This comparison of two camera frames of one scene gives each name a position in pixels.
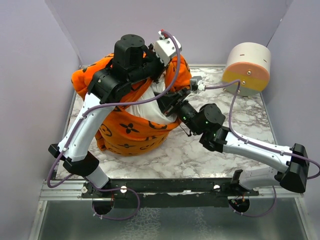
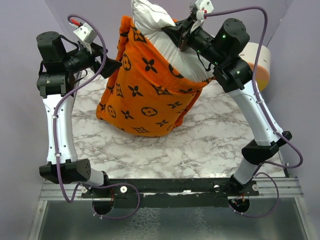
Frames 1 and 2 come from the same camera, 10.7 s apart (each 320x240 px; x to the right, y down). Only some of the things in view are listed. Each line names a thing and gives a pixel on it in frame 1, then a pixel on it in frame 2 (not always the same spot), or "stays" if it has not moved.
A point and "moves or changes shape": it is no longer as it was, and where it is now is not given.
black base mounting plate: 169,193 stays
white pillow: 151,111 to 150,18
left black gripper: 150,50 to 96,51
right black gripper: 168,101 to 182,34
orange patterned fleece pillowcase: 120,133 moves or changes shape
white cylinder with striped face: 250,63 stays
